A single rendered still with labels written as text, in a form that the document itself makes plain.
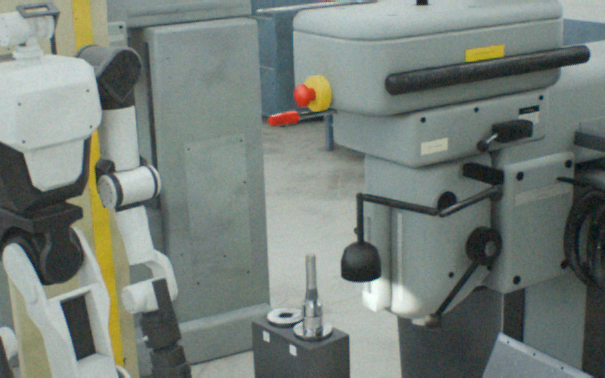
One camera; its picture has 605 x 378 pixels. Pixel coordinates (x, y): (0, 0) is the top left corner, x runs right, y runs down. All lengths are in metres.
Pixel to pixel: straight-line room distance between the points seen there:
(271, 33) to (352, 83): 7.51
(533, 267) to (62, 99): 1.01
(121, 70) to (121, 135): 0.15
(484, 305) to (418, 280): 2.11
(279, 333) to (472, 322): 1.71
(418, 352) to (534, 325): 1.75
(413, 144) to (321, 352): 0.72
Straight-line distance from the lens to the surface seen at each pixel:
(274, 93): 9.19
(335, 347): 2.26
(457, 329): 3.90
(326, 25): 1.65
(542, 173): 1.89
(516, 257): 1.90
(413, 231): 1.77
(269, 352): 2.34
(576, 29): 7.18
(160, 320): 2.31
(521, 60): 1.74
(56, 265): 2.20
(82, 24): 3.31
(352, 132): 1.79
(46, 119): 2.08
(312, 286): 2.22
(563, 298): 2.19
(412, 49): 1.61
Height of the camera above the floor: 2.08
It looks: 16 degrees down
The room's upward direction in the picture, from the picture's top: 2 degrees counter-clockwise
